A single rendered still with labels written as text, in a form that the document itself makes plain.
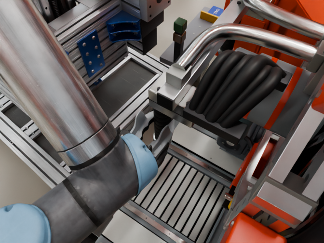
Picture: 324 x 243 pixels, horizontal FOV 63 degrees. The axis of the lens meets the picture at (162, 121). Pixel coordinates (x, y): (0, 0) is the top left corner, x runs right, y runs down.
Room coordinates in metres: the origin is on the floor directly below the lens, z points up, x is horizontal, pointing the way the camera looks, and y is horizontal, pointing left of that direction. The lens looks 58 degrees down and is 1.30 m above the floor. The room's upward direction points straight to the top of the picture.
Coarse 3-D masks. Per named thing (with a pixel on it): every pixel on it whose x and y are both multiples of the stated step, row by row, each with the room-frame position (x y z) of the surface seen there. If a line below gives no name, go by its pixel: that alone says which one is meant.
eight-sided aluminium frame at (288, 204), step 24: (312, 96) 0.20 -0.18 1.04; (312, 120) 0.16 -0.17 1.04; (264, 144) 0.35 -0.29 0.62; (288, 144) 0.14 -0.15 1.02; (264, 168) 0.28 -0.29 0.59; (288, 168) 0.12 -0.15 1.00; (312, 168) 0.12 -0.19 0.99; (240, 192) 0.19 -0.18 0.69; (264, 192) 0.10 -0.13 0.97; (288, 192) 0.10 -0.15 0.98; (312, 192) 0.09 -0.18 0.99; (264, 216) 0.10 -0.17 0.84; (288, 216) 0.08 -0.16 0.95
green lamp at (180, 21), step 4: (176, 20) 0.84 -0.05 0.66; (180, 20) 0.84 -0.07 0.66; (184, 20) 0.84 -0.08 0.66; (176, 24) 0.82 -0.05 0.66; (180, 24) 0.82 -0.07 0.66; (184, 24) 0.82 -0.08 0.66; (176, 28) 0.82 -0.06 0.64; (180, 28) 0.81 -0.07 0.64; (184, 28) 0.82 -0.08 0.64; (180, 32) 0.81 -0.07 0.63
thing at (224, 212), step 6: (222, 210) 0.28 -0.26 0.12; (222, 216) 0.25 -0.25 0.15; (216, 222) 0.23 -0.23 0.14; (222, 222) 0.23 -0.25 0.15; (216, 228) 0.21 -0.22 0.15; (222, 228) 0.21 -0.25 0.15; (210, 234) 0.18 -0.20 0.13; (216, 234) 0.18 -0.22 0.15; (210, 240) 0.16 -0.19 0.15; (216, 240) 0.16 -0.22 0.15
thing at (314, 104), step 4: (320, 92) 0.17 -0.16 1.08; (316, 96) 0.17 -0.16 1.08; (320, 96) 0.16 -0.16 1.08; (316, 100) 0.17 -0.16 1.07; (320, 100) 0.16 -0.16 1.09; (312, 104) 0.17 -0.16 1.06; (316, 104) 0.16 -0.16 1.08; (320, 104) 0.15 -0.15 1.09; (312, 108) 0.17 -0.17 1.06; (316, 108) 0.16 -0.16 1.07; (320, 108) 0.16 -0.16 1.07; (320, 112) 0.16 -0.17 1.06
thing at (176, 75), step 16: (208, 32) 0.35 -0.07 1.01; (224, 32) 0.35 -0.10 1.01; (240, 32) 0.35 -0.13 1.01; (256, 32) 0.35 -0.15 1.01; (272, 32) 0.35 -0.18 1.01; (192, 48) 0.31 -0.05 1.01; (272, 48) 0.33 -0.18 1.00; (288, 48) 0.32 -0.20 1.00; (304, 48) 0.31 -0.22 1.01; (320, 48) 0.30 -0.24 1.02; (176, 64) 0.28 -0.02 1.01; (192, 64) 0.29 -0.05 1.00; (320, 64) 0.29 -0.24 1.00; (176, 80) 0.26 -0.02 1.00
